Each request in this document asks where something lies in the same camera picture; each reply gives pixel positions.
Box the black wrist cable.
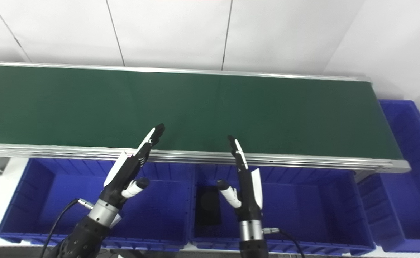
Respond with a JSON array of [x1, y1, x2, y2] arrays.
[[38, 198, 94, 258], [263, 227, 306, 258]]

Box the black part in bin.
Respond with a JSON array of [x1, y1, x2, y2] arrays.
[[195, 186, 222, 227]]

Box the blue plastic bin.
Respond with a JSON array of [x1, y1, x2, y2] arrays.
[[0, 158, 195, 251], [189, 164, 376, 256], [357, 100, 420, 253]]

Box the green conveyor belt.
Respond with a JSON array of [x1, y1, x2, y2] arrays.
[[0, 54, 411, 175]]

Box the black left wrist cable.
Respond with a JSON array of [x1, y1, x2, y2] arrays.
[[38, 198, 94, 258]]

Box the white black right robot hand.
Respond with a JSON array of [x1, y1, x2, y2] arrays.
[[216, 135, 264, 221]]

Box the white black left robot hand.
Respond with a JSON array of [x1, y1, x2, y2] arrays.
[[99, 123, 166, 209]]

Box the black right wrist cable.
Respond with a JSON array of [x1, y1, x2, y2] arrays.
[[263, 227, 306, 258]]

